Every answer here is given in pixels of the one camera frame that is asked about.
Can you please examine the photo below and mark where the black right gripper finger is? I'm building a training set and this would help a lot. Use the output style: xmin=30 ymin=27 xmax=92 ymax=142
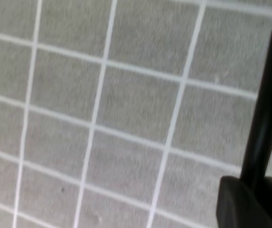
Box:
xmin=216 ymin=176 xmax=272 ymax=228

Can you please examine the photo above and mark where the black pen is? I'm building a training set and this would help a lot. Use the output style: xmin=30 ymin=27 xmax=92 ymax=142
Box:
xmin=240 ymin=32 xmax=272 ymax=190

